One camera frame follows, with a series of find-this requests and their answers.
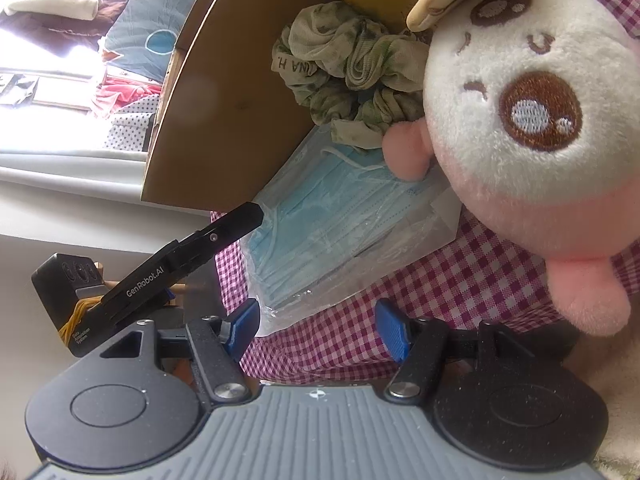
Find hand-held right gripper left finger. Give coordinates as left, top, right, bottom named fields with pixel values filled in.
left=97, top=299, right=260, bottom=403

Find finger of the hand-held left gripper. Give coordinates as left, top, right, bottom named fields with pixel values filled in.
left=170, top=201, right=265, bottom=272

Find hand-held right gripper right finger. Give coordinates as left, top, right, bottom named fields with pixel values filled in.
left=376, top=300, right=511, bottom=401

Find blue face mask pack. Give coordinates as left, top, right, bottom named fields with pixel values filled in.
left=239, top=125, right=462, bottom=336

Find brown cardboard box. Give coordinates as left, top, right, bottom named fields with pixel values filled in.
left=141, top=0, right=436, bottom=213

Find green scrunchie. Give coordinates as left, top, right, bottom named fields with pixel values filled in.
left=271, top=2, right=431, bottom=150

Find pink plush toy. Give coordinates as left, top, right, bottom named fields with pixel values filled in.
left=381, top=0, right=640, bottom=337

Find pink checked tablecloth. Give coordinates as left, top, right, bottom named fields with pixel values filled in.
left=210, top=0, right=640, bottom=386

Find polka dot cloth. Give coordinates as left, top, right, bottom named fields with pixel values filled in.
left=107, top=97, right=163, bottom=153

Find pink clothes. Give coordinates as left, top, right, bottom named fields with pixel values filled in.
left=95, top=77, right=166, bottom=118

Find blue printed blanket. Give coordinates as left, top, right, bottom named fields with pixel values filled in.
left=102, top=0, right=221, bottom=83

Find white fluffy cushion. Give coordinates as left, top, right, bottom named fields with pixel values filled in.
left=590, top=330, right=640, bottom=480

